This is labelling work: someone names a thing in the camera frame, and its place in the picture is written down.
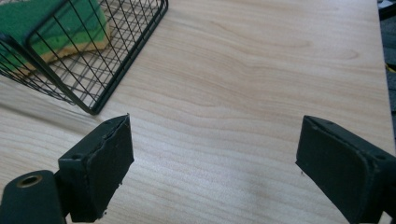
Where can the yellow and green sponge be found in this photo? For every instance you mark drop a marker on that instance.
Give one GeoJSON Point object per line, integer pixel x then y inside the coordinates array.
{"type": "Point", "coordinates": [46, 18]}

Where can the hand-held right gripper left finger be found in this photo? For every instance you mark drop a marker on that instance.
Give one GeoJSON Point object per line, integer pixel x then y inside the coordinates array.
{"type": "Point", "coordinates": [102, 168]}

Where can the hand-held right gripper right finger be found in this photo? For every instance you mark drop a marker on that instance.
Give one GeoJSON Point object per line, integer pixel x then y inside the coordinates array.
{"type": "Point", "coordinates": [342, 161]}

